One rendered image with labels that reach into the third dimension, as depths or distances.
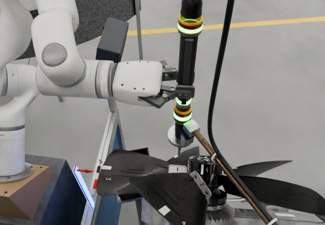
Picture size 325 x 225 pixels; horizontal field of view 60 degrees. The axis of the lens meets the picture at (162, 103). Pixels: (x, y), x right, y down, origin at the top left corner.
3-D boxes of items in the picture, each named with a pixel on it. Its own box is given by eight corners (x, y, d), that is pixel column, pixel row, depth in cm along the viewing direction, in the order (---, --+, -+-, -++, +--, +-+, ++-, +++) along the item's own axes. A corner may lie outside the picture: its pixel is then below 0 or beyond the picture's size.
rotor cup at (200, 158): (223, 190, 101) (225, 154, 101) (230, 204, 86) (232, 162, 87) (182, 187, 102) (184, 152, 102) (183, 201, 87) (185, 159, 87)
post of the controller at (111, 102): (115, 112, 154) (110, 87, 139) (110, 112, 154) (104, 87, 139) (116, 108, 156) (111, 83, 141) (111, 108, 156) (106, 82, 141)
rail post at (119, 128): (130, 183, 219) (118, 122, 160) (125, 182, 219) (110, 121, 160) (130, 178, 221) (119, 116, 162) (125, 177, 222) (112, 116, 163)
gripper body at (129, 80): (116, 76, 68) (163, 79, 67) (108, 109, 61) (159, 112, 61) (112, 51, 62) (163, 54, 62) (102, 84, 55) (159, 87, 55)
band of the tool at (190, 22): (206, 34, 51) (208, 20, 48) (186, 41, 49) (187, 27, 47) (192, 22, 53) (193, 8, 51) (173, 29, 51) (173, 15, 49)
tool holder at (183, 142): (203, 145, 74) (207, 123, 67) (181, 157, 72) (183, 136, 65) (184, 122, 80) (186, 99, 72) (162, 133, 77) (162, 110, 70)
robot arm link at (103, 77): (108, 78, 68) (120, 79, 68) (99, 106, 62) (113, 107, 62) (102, 51, 62) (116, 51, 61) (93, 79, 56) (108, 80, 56)
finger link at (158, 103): (131, 88, 61) (155, 80, 62) (146, 113, 56) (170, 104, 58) (131, 84, 60) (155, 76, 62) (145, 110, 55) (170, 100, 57)
